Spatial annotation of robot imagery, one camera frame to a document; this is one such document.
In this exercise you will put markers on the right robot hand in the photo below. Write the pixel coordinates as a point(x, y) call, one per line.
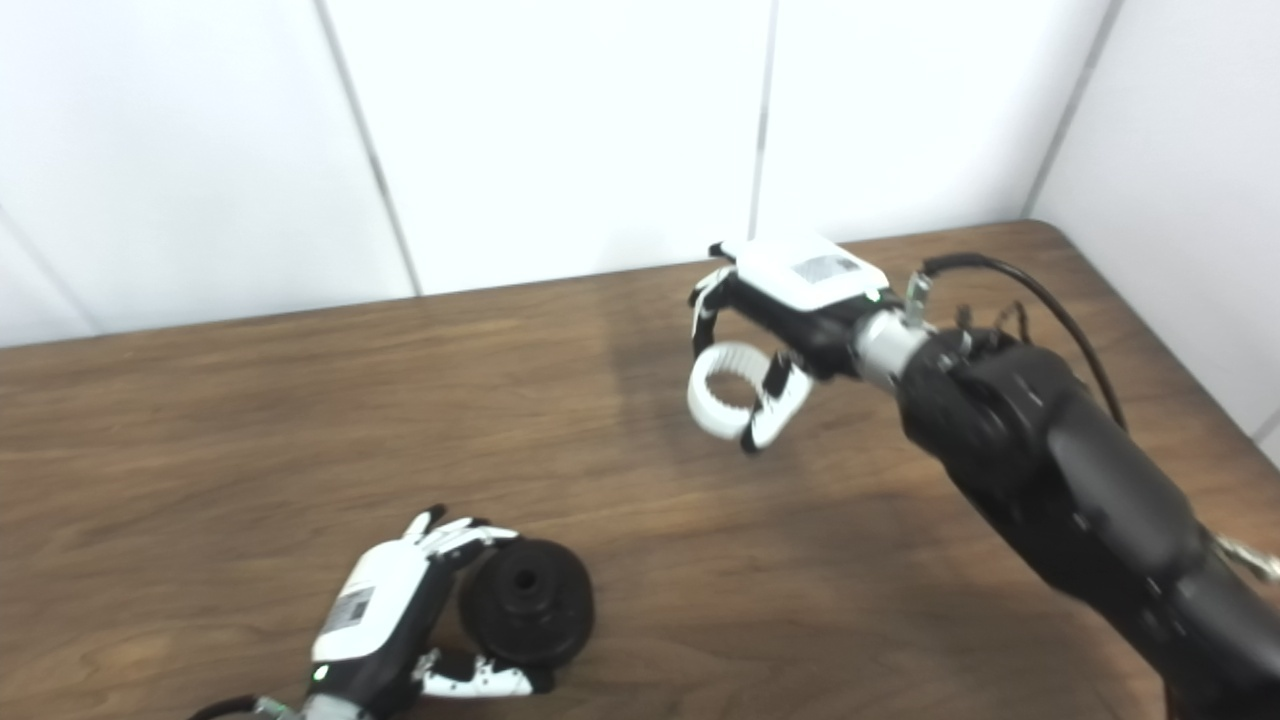
point(800, 280)

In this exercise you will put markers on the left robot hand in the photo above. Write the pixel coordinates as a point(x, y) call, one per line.
point(375, 610)

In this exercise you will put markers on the round black part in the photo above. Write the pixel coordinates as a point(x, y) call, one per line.
point(560, 600)

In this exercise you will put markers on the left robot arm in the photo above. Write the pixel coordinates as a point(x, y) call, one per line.
point(325, 712)

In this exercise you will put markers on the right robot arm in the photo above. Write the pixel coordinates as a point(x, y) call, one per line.
point(1080, 480)

